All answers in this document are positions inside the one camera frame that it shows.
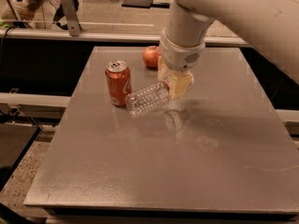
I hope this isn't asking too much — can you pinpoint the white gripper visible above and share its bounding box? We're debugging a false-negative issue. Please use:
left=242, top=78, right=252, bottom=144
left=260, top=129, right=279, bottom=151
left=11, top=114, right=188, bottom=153
left=158, top=31, right=206, bottom=100

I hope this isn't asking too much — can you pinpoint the clear plastic water bottle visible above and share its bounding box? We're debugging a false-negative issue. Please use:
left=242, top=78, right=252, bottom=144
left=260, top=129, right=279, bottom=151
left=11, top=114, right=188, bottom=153
left=125, top=81, right=169, bottom=118

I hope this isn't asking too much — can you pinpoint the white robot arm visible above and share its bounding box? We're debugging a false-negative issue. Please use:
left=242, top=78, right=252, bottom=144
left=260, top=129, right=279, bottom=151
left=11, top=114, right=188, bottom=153
left=160, top=0, right=299, bottom=82

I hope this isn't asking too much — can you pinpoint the red coke can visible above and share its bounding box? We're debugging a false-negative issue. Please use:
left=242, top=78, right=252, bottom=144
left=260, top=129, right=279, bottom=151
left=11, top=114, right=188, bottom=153
left=106, top=61, right=132, bottom=106

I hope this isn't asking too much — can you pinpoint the red apple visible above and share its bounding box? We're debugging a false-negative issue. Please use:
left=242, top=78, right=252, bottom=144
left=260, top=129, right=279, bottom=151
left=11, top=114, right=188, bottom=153
left=142, top=46, right=160, bottom=68

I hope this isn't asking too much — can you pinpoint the black desk with stand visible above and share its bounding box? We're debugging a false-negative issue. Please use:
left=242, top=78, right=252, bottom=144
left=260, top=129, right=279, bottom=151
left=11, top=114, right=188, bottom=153
left=121, top=0, right=170, bottom=8

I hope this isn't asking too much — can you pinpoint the person in beige clothing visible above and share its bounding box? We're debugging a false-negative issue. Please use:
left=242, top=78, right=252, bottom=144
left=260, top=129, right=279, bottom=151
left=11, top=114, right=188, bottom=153
left=11, top=0, right=79, bottom=29

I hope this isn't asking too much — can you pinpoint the metal railing bar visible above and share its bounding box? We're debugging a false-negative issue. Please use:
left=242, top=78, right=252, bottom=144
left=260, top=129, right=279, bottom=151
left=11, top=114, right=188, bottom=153
left=0, top=92, right=70, bottom=107

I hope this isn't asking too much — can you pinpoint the left metal glass bracket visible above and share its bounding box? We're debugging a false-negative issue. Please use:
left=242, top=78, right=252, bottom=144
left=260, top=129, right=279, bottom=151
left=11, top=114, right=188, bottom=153
left=61, top=0, right=81, bottom=36

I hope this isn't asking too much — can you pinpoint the black cable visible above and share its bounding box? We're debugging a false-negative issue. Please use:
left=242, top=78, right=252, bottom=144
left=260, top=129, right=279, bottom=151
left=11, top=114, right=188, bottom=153
left=0, top=25, right=17, bottom=73

